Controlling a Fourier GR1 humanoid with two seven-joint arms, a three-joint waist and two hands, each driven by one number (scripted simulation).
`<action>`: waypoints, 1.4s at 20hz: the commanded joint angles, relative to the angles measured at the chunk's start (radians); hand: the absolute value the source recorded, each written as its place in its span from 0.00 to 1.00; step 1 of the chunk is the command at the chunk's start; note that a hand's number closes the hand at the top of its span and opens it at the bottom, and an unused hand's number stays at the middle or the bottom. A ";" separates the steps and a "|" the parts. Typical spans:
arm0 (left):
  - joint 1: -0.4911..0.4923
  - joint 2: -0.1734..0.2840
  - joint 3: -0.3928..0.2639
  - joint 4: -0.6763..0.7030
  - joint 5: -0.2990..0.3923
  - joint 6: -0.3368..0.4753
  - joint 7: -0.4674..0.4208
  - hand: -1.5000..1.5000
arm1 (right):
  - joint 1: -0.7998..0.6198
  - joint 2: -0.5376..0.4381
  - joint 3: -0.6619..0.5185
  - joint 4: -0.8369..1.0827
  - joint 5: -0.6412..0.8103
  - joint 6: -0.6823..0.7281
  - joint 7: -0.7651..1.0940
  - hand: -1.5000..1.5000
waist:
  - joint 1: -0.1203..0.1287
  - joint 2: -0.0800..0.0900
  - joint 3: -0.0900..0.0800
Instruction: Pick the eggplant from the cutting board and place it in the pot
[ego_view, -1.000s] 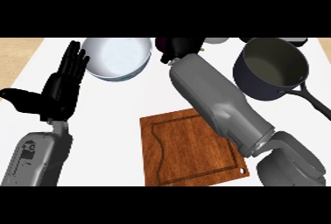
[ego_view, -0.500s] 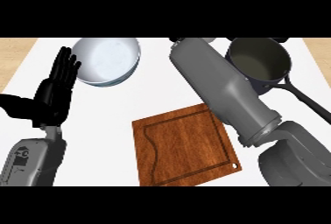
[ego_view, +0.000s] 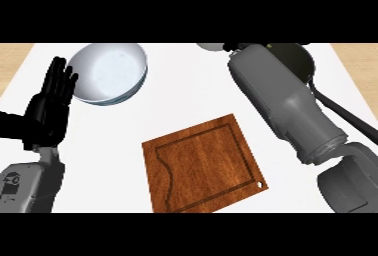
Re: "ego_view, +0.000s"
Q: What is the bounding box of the dark pot with long handle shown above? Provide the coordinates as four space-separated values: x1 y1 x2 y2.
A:
264 42 378 146

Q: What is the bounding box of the pale grey round object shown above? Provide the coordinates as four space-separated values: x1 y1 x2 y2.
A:
195 42 226 52

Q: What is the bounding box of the white bowl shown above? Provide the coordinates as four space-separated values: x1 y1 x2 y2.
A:
66 43 149 107

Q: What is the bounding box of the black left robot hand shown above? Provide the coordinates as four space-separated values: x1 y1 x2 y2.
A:
0 56 81 152

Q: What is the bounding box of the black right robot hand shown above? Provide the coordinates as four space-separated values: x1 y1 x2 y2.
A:
221 42 254 53

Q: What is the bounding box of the brown wooden cutting board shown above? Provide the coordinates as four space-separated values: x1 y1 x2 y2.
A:
140 113 270 214

